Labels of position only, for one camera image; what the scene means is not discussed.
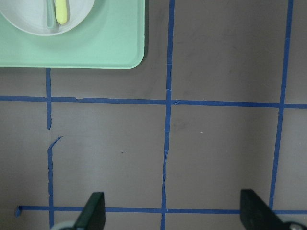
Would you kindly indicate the white round plate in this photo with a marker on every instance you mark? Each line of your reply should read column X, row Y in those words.
column 30, row 16

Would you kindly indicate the pale green plastic spoon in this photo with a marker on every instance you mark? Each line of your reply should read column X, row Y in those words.
column 51, row 19

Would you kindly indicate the mint green tray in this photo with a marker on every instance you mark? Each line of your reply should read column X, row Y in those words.
column 112, row 36

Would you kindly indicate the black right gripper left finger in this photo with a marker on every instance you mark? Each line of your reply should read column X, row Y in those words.
column 93, row 215

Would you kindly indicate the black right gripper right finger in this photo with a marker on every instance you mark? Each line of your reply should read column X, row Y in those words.
column 256, row 215

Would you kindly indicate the yellow plastic fork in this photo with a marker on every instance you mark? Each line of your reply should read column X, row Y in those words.
column 61, row 11

